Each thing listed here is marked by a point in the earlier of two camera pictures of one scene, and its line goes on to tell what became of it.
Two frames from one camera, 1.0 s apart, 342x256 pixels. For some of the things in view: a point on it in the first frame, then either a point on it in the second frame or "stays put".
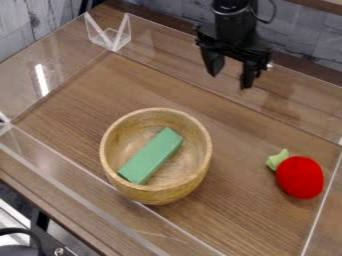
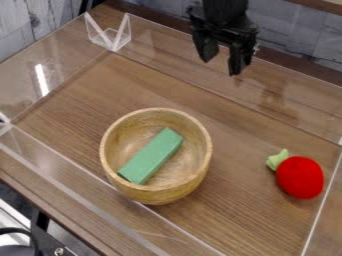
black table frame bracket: x=59 y=241 stays put
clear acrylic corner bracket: x=109 y=38 stays put
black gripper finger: x=250 y=72 to x=239 y=57
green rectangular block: x=151 y=156 stays put
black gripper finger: x=214 y=61 to x=206 y=45
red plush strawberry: x=300 y=175 stays put
